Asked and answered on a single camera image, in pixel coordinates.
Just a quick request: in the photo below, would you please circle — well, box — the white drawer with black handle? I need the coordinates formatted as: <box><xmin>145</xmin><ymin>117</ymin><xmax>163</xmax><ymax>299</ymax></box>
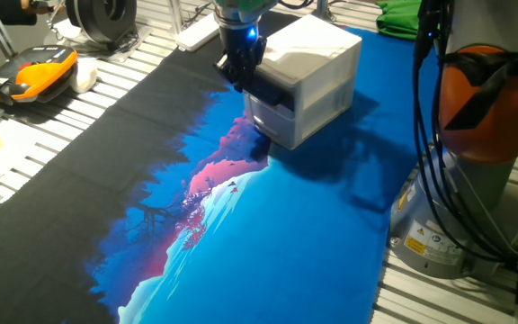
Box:
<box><xmin>243</xmin><ymin>71</ymin><xmax>297</xmax><ymax>119</ymax></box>

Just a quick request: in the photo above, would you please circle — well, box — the green cloth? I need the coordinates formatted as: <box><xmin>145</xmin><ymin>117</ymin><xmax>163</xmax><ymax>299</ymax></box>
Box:
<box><xmin>375</xmin><ymin>0</ymin><xmax>424</xmax><ymax>41</ymax></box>

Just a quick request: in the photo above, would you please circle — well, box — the forearm in dark sleeve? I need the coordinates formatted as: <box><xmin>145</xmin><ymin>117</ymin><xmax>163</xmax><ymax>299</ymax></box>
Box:
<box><xmin>0</xmin><ymin>0</ymin><xmax>33</xmax><ymax>26</ymax></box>

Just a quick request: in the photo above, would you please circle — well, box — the white rectangular box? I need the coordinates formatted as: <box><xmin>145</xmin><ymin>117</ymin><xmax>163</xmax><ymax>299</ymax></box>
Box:
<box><xmin>174</xmin><ymin>12</ymin><xmax>221</xmax><ymax>53</ymax></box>

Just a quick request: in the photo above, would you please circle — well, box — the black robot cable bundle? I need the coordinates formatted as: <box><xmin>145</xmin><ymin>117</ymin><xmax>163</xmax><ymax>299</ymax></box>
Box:
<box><xmin>279</xmin><ymin>0</ymin><xmax>518</xmax><ymax>267</ymax></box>

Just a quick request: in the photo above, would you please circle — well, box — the black strap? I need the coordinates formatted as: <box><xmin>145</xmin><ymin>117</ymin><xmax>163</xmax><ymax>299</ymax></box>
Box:
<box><xmin>438</xmin><ymin>49</ymin><xmax>518</xmax><ymax>131</ymax></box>

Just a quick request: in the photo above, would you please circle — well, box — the printed forest landscape mat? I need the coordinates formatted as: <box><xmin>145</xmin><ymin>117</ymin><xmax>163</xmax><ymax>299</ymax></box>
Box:
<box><xmin>0</xmin><ymin>11</ymin><xmax>440</xmax><ymax>324</ymax></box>

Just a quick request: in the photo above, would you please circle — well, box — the white rounded plastic object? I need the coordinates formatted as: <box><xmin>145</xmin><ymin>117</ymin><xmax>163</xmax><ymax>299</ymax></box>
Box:
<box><xmin>68</xmin><ymin>57</ymin><xmax>100</xmax><ymax>95</ymax></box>

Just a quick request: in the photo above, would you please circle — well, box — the white drawer without handle plate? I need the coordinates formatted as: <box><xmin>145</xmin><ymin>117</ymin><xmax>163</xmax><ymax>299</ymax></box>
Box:
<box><xmin>244</xmin><ymin>96</ymin><xmax>299</xmax><ymax>149</ymax></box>

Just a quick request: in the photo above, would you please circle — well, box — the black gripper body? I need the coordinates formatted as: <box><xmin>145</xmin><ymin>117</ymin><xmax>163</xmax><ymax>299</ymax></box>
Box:
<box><xmin>216</xmin><ymin>20</ymin><xmax>268</xmax><ymax>78</ymax></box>

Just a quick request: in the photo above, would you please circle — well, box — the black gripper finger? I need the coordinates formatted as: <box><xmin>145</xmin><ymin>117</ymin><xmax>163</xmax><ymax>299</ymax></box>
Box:
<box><xmin>240</xmin><ymin>56</ymin><xmax>265</xmax><ymax>94</ymax></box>
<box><xmin>216</xmin><ymin>57</ymin><xmax>242</xmax><ymax>91</ymax></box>

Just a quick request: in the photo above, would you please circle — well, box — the black round spool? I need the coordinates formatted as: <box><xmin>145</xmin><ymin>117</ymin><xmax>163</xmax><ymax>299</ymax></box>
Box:
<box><xmin>64</xmin><ymin>0</ymin><xmax>138</xmax><ymax>46</ymax></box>

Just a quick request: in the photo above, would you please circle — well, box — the orange and black teach pendant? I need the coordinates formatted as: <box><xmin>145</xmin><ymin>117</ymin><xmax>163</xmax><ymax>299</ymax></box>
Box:
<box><xmin>0</xmin><ymin>44</ymin><xmax>79</xmax><ymax>107</ymax></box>

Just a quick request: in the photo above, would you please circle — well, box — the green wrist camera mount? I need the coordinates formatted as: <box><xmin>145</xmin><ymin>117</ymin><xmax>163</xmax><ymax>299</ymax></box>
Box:
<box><xmin>213</xmin><ymin>0</ymin><xmax>279</xmax><ymax>23</ymax></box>

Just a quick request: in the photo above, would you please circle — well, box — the white plastic drawer cabinet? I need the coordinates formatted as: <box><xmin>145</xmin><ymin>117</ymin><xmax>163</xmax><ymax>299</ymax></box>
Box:
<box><xmin>243</xmin><ymin>13</ymin><xmax>362</xmax><ymax>150</ymax></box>

